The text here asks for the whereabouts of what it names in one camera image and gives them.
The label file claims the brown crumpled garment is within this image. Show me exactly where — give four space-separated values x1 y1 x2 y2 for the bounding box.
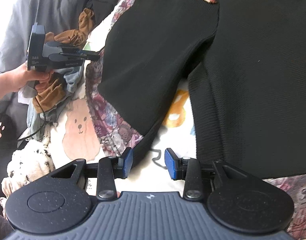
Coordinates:
33 8 94 114

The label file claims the person's left hand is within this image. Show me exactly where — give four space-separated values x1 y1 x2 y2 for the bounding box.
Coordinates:
0 63 54 100

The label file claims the dark grey blanket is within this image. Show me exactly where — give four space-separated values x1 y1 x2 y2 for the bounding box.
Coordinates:
0 0 94 75

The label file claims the black cable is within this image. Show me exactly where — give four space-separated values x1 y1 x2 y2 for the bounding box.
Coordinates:
16 96 47 142

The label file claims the black knit jacket patterned lining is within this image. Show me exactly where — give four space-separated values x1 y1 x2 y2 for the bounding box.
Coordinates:
86 0 306 239

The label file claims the white fluffy spotted fabric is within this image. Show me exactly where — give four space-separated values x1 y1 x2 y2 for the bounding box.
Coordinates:
0 137 55 207

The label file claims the cream bear print bedsheet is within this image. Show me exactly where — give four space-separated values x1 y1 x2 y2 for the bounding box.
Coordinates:
49 0 196 193

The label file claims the black paw print cushion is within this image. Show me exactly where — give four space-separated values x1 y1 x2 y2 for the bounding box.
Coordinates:
0 113 17 148

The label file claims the light blue denim garment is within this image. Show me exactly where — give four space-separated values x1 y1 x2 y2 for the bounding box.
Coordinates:
26 66 84 140

